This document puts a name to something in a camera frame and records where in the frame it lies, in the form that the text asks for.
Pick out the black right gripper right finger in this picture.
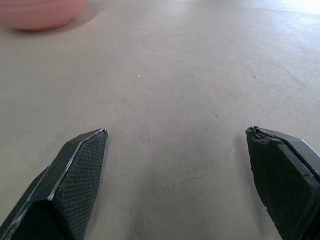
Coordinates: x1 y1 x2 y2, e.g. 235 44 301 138
245 126 320 240

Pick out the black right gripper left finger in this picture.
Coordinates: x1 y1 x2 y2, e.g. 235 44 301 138
0 128 109 240

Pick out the pink bowl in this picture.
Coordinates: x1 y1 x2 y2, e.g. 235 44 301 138
0 0 85 32

